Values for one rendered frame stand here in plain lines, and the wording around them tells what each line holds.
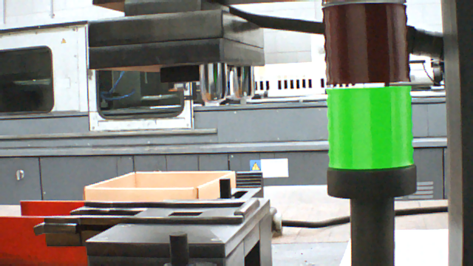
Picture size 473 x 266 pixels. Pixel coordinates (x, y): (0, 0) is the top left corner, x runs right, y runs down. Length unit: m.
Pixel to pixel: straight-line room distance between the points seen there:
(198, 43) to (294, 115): 4.59
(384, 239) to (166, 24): 0.26
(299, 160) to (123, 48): 4.61
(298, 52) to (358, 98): 6.74
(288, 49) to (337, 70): 6.75
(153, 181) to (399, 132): 3.19
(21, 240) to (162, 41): 0.37
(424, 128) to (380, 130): 4.72
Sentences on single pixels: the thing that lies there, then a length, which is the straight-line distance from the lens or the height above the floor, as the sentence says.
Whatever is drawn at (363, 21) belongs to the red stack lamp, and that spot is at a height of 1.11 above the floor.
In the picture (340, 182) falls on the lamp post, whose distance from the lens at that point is 0.32.
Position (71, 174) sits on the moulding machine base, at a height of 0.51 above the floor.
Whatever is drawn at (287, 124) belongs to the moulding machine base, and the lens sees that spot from 5.12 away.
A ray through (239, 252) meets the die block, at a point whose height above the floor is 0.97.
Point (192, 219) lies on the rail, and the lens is 0.58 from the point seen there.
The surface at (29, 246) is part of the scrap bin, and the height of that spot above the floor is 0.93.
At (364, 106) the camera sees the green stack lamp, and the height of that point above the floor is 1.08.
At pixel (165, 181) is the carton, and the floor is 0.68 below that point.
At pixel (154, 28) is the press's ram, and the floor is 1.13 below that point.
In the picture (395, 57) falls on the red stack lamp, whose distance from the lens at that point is 0.32.
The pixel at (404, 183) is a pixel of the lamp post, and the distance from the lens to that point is 0.32.
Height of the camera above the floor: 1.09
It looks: 3 degrees down
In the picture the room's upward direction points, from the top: 3 degrees counter-clockwise
